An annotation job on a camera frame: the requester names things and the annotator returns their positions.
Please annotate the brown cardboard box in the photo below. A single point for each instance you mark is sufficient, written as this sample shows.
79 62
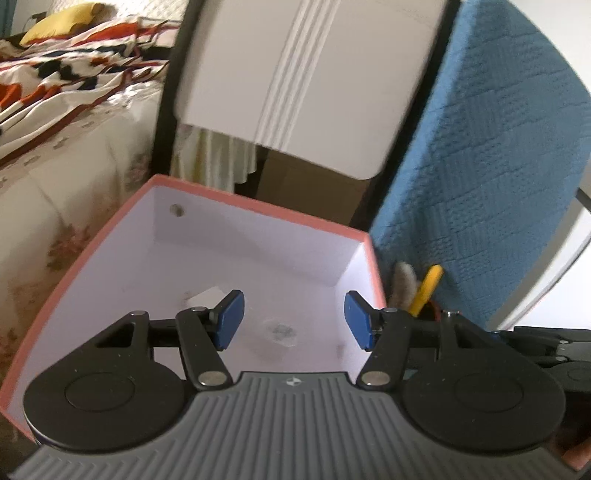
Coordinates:
314 189

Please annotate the yellow pen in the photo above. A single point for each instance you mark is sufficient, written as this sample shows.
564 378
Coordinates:
429 287

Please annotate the printed blanket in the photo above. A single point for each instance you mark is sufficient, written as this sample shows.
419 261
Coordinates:
69 69

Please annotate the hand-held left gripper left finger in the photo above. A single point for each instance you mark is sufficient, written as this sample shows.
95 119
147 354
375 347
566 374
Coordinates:
229 318

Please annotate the pink cardboard box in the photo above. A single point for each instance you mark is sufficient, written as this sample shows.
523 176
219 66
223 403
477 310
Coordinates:
277 258

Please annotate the yellow pillow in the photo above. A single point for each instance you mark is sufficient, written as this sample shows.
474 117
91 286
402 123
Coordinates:
60 23

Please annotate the small white packet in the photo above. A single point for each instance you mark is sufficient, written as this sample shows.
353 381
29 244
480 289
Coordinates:
205 296

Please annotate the metal chair frame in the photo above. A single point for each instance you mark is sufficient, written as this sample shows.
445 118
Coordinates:
583 197

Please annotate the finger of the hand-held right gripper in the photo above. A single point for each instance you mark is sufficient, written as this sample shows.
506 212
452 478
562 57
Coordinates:
545 339

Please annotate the cream hanging cloth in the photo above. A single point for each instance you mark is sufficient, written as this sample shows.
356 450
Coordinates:
217 154

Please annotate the floral bed sheet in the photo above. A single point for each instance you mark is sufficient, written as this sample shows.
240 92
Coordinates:
69 207

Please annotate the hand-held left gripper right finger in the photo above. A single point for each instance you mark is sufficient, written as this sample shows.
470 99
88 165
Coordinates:
359 318

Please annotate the fluffy white cloth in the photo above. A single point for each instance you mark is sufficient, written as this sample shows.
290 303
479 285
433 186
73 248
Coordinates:
404 284

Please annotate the blue textured chair cushion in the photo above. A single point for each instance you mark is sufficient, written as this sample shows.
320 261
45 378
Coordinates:
489 161

